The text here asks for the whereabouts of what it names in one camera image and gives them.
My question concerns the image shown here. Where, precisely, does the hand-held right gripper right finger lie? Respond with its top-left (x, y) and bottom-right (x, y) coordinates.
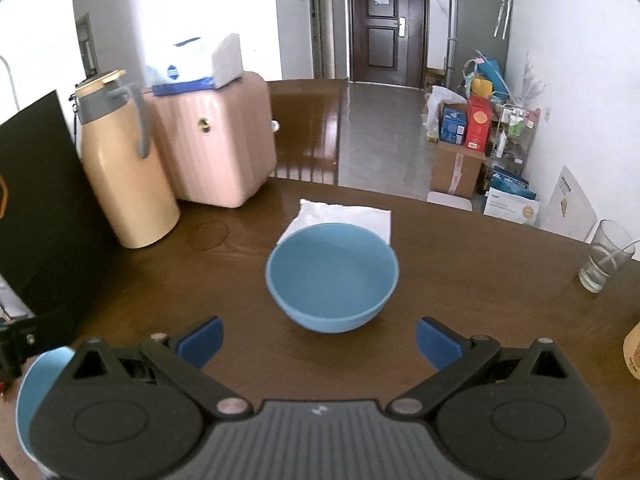
top-left (386, 316), bottom-right (576, 418)

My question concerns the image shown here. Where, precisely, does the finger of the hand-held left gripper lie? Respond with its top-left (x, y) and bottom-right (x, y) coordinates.
top-left (0, 309), bottom-right (76, 363)

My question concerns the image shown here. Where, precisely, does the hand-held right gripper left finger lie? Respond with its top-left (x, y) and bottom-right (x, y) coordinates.
top-left (65, 316), bottom-right (253, 418)

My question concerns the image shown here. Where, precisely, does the blue bowl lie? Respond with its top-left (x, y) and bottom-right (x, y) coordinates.
top-left (15, 346), bottom-right (76, 461)
top-left (265, 223), bottom-right (401, 334)

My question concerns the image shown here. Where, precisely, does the black paper bag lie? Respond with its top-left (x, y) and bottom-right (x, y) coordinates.
top-left (0, 89), bottom-right (118, 318)

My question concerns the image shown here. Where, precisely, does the white flat pack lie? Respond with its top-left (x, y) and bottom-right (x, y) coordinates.
top-left (482, 187), bottom-right (542, 225)

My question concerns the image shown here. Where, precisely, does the white paper napkin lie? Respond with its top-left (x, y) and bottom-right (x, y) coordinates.
top-left (276, 198), bottom-right (393, 247)

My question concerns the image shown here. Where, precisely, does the beige thermos jug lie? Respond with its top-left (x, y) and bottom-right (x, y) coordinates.
top-left (72, 70), bottom-right (181, 250)

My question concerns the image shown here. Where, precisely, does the brown cardboard box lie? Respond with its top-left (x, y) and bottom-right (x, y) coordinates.
top-left (431, 139), bottom-right (487, 200)

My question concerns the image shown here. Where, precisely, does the blue flat pack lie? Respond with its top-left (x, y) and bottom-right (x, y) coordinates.
top-left (487, 167), bottom-right (531, 200)

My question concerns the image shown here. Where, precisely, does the clear drinking glass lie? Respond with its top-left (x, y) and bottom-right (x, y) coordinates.
top-left (578, 219), bottom-right (636, 294)

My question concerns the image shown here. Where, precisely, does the white calendar card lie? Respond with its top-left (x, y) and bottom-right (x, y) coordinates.
top-left (540, 165), bottom-right (598, 243)

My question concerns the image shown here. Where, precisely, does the pink ribbed box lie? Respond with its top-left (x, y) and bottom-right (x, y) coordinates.
top-left (142, 71), bottom-right (278, 208)

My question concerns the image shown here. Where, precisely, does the yellow bear mug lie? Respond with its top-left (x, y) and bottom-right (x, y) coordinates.
top-left (623, 321), bottom-right (640, 380)

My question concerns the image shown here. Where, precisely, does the white straw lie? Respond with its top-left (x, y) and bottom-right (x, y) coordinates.
top-left (602, 241), bottom-right (640, 267)

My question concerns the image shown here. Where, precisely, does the blue carton box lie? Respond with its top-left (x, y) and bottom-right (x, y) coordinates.
top-left (439, 103), bottom-right (468, 144)

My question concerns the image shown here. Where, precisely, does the red carton box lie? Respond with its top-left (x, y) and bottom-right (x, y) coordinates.
top-left (465, 94), bottom-right (495, 153)

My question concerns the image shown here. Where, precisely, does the dark wooden chair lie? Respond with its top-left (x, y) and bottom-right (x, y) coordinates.
top-left (267, 78), bottom-right (346, 186)

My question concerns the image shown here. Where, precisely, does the white plastic bag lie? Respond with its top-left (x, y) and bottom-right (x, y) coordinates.
top-left (424, 85), bottom-right (468, 141)

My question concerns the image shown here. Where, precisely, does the blue shopping bag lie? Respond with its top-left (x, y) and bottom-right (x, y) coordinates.
top-left (462, 57), bottom-right (512, 103)

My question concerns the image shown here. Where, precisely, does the blue white tissue pack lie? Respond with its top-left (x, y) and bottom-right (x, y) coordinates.
top-left (146, 33), bottom-right (245, 97)

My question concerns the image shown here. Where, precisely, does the dark brown door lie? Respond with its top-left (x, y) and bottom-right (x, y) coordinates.
top-left (347, 0), bottom-right (430, 91)

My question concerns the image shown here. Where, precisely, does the grey refrigerator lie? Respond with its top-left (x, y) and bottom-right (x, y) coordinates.
top-left (445, 0), bottom-right (516, 93)

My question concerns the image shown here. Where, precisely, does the white hanging umbrella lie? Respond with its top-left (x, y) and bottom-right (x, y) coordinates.
top-left (492, 0), bottom-right (516, 38)

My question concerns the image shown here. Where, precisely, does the metal wire rack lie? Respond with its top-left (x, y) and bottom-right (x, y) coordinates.
top-left (492, 104), bottom-right (541, 181)

